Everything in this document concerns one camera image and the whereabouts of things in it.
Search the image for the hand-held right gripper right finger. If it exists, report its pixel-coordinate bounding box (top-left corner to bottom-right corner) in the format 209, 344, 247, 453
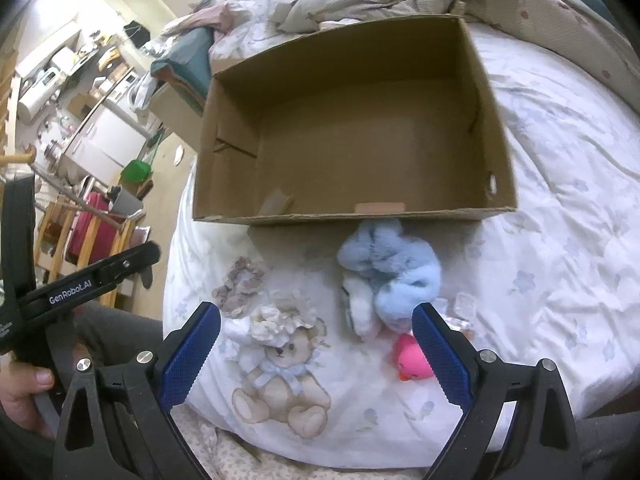
411, 302, 583, 480

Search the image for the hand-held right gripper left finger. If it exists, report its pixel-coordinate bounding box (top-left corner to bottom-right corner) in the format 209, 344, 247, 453
52, 301, 222, 480

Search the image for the pink soft toy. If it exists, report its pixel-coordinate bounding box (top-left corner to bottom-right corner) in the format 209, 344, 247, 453
395, 334, 435, 382

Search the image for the clear plastic packet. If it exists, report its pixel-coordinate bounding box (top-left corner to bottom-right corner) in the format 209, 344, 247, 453
440, 294, 476, 333

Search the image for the cream scrunchie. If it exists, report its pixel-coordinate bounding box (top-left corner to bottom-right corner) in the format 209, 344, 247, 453
249, 302, 321, 348

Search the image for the blue fluffy plush cloth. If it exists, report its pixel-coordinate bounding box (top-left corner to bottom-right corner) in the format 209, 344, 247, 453
336, 220, 443, 338

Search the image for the brown cardboard box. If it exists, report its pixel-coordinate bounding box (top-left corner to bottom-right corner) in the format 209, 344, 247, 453
192, 15, 518, 226

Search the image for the person's left hand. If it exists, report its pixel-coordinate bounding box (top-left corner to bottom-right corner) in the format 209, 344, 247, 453
0, 357, 58, 441

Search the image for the wooden rack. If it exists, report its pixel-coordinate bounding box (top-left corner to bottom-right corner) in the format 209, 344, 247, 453
35, 195, 146, 306

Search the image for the grey bin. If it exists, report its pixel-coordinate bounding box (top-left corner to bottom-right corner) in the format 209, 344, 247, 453
107, 187, 143, 216

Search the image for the green plastic bin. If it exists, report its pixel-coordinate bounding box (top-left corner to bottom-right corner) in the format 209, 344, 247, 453
120, 158, 153, 184

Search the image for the floral patterned cloth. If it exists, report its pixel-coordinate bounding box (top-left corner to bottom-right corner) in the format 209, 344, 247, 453
172, 405, 436, 480

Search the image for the white floor cabinet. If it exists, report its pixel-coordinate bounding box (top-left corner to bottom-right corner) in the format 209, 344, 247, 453
62, 107, 151, 183

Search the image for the white water heater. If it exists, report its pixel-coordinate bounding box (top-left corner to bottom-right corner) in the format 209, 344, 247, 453
17, 67, 66, 121

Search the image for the white washing machine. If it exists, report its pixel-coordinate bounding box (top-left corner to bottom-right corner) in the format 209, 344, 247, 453
102, 72, 148, 113

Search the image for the black hanging garment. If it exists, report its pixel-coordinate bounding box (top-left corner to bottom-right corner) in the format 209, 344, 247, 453
122, 21, 151, 46

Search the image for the pink cloth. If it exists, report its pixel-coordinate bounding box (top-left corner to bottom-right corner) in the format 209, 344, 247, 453
160, 2, 241, 36

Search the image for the beige checkered quilt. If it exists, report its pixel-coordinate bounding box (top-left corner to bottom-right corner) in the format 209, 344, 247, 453
270, 0, 640, 121

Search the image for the white wall cabinet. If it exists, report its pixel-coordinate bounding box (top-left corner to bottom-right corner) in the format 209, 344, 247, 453
15, 30, 83, 76

